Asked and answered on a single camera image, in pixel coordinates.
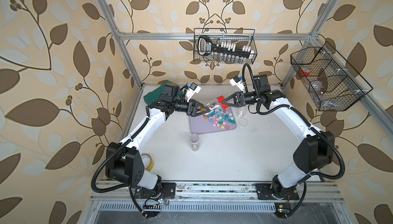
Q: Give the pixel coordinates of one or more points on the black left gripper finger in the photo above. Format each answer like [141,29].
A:
[198,112]
[199,107]

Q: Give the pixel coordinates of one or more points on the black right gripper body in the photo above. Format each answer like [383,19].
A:
[250,98]

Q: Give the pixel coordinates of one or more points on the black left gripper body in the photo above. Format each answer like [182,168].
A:
[183,107]

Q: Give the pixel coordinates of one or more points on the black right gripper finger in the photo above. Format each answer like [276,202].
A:
[236,99]
[236,105]

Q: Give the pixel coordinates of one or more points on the clear jar of star candies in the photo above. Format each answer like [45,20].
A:
[241,112]

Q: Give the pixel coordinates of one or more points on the clear jar lid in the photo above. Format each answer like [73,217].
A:
[243,122]

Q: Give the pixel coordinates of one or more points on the red lidded clear jar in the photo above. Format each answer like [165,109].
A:
[216,106]

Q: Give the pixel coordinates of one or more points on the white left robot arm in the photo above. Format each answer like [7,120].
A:
[123,162]

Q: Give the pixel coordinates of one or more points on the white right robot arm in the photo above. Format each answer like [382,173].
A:
[316,153]

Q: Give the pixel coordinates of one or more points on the pile of star candies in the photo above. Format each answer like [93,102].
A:
[220,122]

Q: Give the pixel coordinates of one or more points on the open clear jar of candies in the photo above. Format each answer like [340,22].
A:
[194,142]

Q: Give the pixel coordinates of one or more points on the red lidded jar in basket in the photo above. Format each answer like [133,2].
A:
[304,72]

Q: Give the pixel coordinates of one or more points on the lilac plastic tray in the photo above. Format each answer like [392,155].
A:
[198,126]

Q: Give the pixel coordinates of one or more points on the green plastic block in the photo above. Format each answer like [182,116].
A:
[160,93]

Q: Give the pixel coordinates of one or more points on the black socket set holder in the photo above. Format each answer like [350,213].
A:
[206,46]

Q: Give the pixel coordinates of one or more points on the yellow tape roll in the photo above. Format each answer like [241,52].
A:
[148,162]

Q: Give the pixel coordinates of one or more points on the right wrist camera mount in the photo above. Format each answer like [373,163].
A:
[260,83]

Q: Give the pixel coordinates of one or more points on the black wire basket back wall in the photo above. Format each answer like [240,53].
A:
[240,36]

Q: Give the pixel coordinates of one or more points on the black wire basket wall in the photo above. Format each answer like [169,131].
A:
[335,84]
[240,36]

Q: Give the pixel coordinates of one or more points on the black wire basket right wall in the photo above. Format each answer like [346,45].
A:
[335,84]

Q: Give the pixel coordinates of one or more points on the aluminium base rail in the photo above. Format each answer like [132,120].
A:
[203,196]

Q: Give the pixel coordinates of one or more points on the aluminium frame post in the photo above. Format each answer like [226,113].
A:
[306,19]

